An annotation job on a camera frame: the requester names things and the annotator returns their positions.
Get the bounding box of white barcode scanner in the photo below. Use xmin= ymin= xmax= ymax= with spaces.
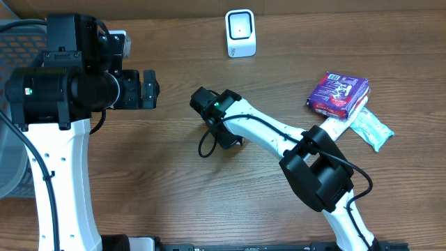
xmin=225 ymin=9 xmax=256 ymax=58

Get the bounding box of purple snack packet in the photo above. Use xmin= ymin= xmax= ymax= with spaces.
xmin=307 ymin=72 xmax=370 ymax=119

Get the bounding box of white tube gold cap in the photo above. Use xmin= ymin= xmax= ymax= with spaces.
xmin=320 ymin=96 xmax=369 ymax=142

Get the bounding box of grey plastic mesh basket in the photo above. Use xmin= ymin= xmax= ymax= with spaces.
xmin=1 ymin=25 xmax=46 ymax=198

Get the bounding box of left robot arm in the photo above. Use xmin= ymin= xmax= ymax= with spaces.
xmin=6 ymin=13 xmax=160 ymax=251

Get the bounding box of teal wipes packet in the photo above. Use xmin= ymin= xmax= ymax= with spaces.
xmin=350 ymin=107 xmax=394 ymax=152

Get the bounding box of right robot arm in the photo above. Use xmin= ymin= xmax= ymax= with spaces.
xmin=190 ymin=87 xmax=380 ymax=250

